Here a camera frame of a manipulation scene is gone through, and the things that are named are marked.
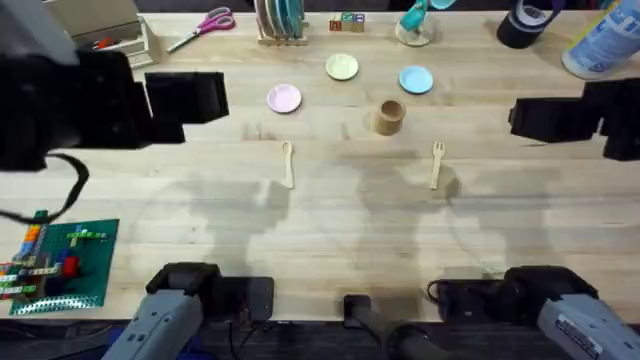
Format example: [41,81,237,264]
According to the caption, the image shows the wooden spoon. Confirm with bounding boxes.
[280,140,296,190]

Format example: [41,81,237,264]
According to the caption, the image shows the wooden cup container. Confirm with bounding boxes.
[373,99,407,138]

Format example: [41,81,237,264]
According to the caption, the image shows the pale yellow plate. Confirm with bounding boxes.
[325,53,360,82]

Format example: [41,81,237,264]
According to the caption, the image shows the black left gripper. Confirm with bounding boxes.
[74,49,231,150]

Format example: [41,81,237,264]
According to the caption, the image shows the wooden fork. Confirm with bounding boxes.
[429,140,447,192]

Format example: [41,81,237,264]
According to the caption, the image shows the beige box with tools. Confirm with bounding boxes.
[43,0,157,70]

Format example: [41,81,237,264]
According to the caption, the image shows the stack of wooden letter blocks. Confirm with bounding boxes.
[328,11,367,34]

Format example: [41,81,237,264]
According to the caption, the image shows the green board with toy blocks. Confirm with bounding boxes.
[0,209,121,318]

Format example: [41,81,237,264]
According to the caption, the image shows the pink handled scissors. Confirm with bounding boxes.
[165,5,237,55]

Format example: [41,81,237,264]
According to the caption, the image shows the pink plate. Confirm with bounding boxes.
[266,83,303,115]

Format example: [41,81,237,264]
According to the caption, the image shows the black cable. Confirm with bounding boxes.
[0,152,91,225]

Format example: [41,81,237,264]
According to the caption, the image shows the white and blue bottle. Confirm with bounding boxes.
[560,0,640,81]

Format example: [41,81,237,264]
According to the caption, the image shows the black camera post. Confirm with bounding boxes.
[342,294,454,360]

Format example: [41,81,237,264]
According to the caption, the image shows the teal plate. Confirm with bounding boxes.
[272,0,306,40]

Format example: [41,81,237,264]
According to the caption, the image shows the teal cup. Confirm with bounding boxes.
[398,0,430,32]

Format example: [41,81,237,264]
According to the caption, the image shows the wooden peg rack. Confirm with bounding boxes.
[255,19,311,48]

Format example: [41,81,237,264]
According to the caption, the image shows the black tape roll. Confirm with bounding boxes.
[495,0,567,50]

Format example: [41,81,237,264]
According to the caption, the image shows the light blue plate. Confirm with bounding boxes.
[398,65,435,96]

